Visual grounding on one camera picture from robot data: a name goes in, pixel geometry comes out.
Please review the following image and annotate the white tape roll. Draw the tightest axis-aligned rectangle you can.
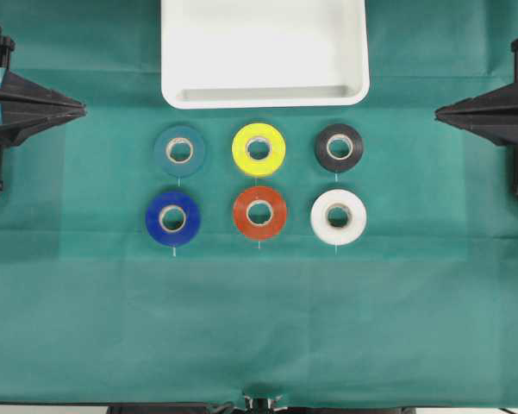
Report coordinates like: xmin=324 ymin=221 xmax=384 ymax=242
xmin=310 ymin=189 xmax=367 ymax=247

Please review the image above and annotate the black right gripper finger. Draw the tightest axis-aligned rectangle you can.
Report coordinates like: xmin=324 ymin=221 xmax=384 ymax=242
xmin=435 ymin=82 xmax=518 ymax=116
xmin=435 ymin=114 xmax=518 ymax=146

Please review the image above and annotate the black tape roll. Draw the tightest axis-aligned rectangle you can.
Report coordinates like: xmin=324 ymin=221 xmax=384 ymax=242
xmin=315 ymin=123 xmax=364 ymax=173

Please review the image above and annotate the black camera stand base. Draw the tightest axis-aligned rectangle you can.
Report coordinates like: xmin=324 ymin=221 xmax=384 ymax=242
xmin=215 ymin=392 xmax=285 ymax=414

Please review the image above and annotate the green tape roll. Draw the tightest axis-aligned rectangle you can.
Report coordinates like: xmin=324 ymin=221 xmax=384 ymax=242
xmin=153 ymin=125 xmax=206 ymax=178

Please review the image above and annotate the white rectangular plastic case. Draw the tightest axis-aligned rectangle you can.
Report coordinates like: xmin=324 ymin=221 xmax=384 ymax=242
xmin=160 ymin=1 xmax=370 ymax=110

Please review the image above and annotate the green table cloth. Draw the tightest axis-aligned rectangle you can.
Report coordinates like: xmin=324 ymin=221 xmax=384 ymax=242
xmin=0 ymin=1 xmax=518 ymax=407

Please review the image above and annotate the red tape roll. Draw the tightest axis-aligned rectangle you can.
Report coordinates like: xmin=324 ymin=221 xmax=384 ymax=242
xmin=233 ymin=185 xmax=288 ymax=242

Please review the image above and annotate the yellow tape roll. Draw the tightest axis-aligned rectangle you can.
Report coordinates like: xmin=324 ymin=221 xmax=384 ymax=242
xmin=232 ymin=122 xmax=286 ymax=178

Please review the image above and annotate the blue tape roll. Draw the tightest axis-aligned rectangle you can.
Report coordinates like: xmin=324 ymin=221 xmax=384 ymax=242
xmin=145 ymin=191 xmax=201 ymax=248

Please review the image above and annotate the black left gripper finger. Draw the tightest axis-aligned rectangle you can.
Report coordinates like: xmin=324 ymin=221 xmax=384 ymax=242
xmin=0 ymin=110 xmax=86 ymax=147
xmin=0 ymin=71 xmax=85 ymax=112

